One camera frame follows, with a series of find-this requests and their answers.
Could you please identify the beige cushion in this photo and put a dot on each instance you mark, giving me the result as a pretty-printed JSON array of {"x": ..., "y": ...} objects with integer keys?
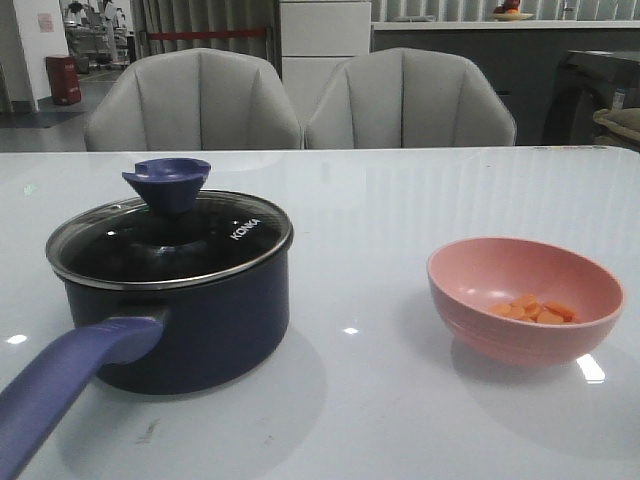
[{"x": 618, "y": 127}]

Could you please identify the red barrier belt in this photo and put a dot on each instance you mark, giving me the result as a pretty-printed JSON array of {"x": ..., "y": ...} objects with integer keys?
[{"x": 207, "y": 35}]

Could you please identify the left grey upholstered chair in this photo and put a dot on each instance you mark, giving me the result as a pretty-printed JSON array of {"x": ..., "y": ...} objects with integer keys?
[{"x": 198, "y": 99}]

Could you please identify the red bin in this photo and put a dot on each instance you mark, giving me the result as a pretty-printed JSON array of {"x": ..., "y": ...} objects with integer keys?
[{"x": 63, "y": 79}]

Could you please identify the glass pot lid blue knob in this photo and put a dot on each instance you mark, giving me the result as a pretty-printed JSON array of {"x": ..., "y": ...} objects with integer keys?
[{"x": 174, "y": 233}]

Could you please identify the white cabinet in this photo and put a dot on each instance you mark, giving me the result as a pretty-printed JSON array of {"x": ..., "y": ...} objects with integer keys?
[{"x": 315, "y": 36}]

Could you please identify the grey upholstered chair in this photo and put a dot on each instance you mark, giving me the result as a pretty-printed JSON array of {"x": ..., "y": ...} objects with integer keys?
[
  {"x": 409, "y": 98},
  {"x": 198, "y": 99}
]

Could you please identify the pink plastic bowl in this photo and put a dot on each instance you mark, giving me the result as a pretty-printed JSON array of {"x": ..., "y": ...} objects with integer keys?
[{"x": 469, "y": 277}]

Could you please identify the dark appliance at right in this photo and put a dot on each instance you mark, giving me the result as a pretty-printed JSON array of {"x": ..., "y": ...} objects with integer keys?
[{"x": 585, "y": 82}]

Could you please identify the right grey upholstered chair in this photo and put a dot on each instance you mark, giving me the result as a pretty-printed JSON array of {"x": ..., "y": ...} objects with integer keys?
[{"x": 409, "y": 98}]

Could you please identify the orange ham slices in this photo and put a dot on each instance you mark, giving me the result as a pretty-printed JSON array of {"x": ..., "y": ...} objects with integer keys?
[{"x": 529, "y": 308}]

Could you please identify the dark blue saucepan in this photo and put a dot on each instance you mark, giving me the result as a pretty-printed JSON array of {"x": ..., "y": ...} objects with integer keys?
[{"x": 158, "y": 342}]

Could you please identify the fruit plate on counter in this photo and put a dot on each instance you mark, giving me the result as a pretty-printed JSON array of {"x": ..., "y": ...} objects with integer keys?
[{"x": 510, "y": 10}]

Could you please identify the grey counter white top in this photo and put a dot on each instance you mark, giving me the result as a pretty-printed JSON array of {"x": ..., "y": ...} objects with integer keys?
[{"x": 518, "y": 57}]

